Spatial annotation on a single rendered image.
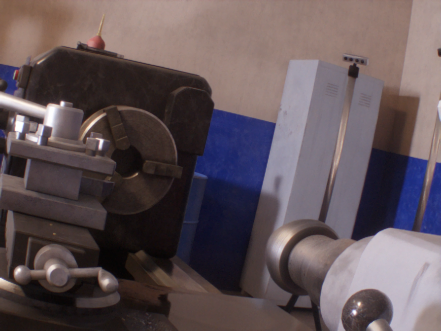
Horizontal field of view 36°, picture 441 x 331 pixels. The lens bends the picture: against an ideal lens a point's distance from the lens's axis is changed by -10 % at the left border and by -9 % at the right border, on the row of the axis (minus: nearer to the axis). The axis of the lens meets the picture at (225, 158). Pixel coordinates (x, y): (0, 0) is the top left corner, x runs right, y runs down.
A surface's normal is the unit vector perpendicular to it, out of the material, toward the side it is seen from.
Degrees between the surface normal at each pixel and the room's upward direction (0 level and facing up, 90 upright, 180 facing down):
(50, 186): 90
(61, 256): 90
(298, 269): 99
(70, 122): 90
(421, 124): 90
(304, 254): 70
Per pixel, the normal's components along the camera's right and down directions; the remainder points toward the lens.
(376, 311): 0.11, -0.37
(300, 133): -0.91, -0.19
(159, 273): -0.54, -0.79
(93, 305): 0.61, -0.70
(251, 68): 0.34, 0.11
